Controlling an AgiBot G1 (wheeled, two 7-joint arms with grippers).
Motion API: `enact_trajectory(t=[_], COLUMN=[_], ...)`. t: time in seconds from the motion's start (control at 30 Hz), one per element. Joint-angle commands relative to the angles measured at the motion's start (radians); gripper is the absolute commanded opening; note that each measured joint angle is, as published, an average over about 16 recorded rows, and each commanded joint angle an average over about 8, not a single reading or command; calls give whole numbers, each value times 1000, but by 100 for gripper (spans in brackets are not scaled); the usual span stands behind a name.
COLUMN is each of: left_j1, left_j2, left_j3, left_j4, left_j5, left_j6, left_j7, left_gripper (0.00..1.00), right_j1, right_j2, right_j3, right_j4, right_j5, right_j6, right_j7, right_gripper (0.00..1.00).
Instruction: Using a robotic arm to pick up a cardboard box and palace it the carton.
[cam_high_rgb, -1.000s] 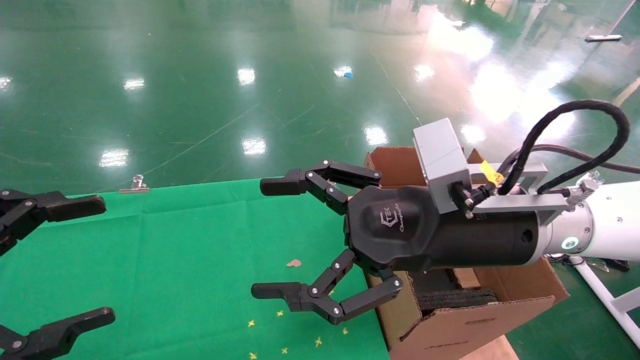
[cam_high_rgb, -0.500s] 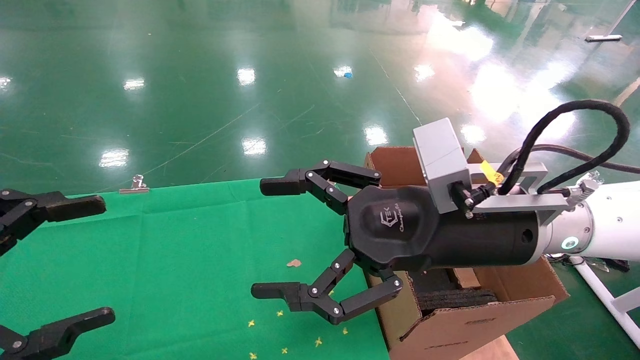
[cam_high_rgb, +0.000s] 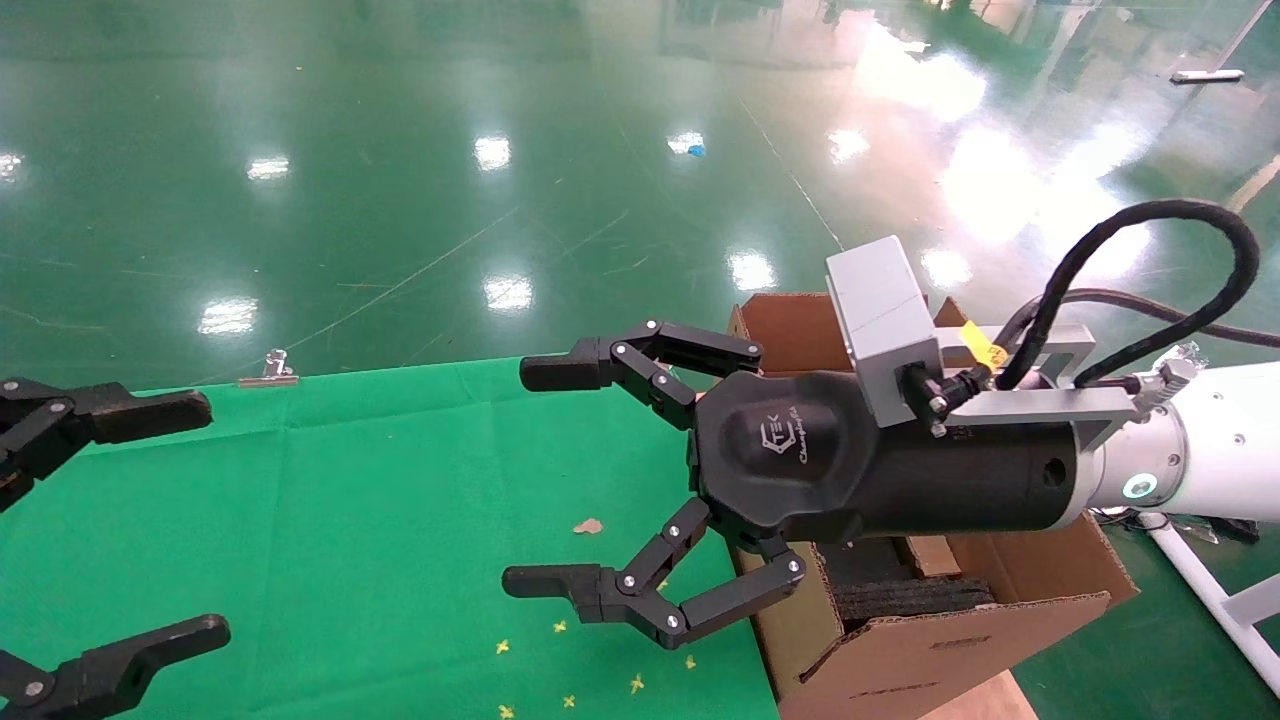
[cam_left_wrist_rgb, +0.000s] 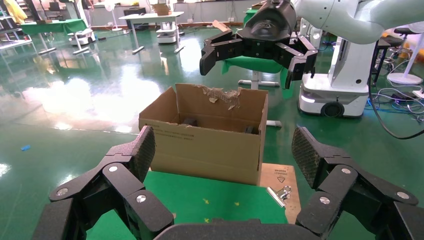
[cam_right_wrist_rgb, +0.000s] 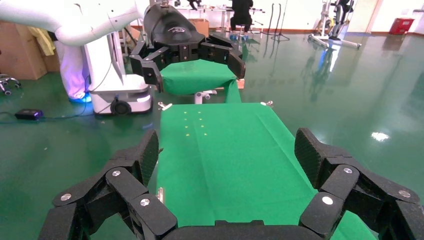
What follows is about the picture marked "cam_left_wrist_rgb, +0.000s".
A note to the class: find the tan cardboard piece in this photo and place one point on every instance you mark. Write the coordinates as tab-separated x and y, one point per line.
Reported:
221	26

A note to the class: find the large cardboard carton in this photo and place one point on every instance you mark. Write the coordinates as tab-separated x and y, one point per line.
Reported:
198	152

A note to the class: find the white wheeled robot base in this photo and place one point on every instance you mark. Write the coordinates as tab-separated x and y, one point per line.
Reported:
82	36
344	96
166	34

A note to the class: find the white standing fan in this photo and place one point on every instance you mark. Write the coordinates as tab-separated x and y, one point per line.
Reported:
109	5

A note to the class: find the yellow cloth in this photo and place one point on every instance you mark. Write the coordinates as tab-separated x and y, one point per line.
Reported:
16	10

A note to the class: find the brown cardboard box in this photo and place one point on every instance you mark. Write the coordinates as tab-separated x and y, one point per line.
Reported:
161	9

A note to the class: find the blue floor scrap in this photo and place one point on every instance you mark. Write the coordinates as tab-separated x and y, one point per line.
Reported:
25	147

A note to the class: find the notched black foam block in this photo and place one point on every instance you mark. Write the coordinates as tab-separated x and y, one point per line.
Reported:
188	121

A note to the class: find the green cloth covered table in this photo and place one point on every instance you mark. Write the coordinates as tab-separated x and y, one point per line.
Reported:
255	63
53	26

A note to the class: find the black cabinet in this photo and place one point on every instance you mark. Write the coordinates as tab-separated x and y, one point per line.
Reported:
136	15

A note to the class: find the silver binder clip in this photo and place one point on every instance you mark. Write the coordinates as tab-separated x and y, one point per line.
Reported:
276	196

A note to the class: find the white long table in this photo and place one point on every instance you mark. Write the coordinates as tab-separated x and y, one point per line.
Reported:
149	15

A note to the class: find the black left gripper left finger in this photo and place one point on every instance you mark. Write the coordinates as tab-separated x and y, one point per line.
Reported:
122	188

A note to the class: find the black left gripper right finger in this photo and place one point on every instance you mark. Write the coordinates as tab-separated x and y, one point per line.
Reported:
348	190

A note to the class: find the green tablecloth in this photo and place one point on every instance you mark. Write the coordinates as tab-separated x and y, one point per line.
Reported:
198	188

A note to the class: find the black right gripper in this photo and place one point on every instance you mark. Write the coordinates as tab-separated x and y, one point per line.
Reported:
268	26

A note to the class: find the black stool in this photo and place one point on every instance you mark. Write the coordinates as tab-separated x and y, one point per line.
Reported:
391	42

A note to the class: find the white round base stand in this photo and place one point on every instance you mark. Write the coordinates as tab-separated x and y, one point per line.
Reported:
404	79

